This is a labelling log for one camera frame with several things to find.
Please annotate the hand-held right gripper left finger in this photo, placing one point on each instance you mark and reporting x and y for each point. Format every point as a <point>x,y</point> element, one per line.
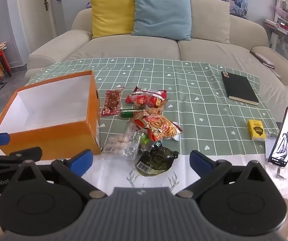
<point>81,162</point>

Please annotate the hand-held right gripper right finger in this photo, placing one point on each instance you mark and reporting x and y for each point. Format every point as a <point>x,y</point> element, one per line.
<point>200,161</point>

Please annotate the orange cardboard box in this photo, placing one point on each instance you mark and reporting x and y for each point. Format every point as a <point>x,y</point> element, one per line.
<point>58,140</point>

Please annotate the clear packet of pale balls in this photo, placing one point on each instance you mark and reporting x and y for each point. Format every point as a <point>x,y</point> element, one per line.
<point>116,141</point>

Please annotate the dark green packet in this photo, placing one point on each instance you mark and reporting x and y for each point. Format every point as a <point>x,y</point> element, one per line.
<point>156,163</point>

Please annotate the fried sticks snack packet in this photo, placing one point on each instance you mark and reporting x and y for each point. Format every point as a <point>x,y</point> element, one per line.
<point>161,128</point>

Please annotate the white stick snack packet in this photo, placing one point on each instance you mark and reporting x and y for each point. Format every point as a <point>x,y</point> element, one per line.
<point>131,130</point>

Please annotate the green pea packet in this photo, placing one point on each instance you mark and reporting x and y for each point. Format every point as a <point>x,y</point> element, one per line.
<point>144,139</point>

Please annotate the green sausage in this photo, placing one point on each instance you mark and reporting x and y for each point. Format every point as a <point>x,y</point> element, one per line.
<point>128,113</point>

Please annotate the red braised meat packet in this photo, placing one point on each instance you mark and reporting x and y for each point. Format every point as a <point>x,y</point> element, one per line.
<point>112,100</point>

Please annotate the red snack packet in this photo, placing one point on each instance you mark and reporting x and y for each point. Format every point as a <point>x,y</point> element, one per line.
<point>156,95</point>

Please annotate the clear packet with red label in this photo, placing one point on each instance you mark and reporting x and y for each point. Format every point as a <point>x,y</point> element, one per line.
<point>140,100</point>

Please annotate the green grid tablecloth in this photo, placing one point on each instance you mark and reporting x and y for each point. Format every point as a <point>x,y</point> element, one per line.
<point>196,110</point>

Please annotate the small yellow box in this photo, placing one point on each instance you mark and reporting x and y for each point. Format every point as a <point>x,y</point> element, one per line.
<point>256,130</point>

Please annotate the metal phone stand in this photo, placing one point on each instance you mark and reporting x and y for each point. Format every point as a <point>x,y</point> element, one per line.
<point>280,172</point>

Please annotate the black notebook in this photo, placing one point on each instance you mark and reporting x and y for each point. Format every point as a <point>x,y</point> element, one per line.
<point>239,87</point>

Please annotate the smartphone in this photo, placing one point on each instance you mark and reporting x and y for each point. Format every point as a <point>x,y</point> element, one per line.
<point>286,135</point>

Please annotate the dark book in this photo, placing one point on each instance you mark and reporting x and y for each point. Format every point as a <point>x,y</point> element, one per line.
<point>261,57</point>

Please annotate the beige sofa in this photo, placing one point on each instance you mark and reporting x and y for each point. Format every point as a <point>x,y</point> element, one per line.
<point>133,47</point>

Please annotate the white door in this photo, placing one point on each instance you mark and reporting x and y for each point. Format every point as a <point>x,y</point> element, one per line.
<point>46,22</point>

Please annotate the beige cushion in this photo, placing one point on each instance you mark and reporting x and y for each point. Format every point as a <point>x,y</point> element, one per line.
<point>209,20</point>

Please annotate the yellow pillow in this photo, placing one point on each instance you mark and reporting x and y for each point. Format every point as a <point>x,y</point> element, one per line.
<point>111,15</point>

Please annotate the blue pillow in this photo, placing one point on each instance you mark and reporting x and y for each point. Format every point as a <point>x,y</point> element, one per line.
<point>161,15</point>

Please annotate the white rack with books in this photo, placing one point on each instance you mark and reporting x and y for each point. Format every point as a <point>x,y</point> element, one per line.
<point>284,30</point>

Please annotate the printed figure pillow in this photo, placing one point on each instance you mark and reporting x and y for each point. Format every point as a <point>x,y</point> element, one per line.
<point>234,0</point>

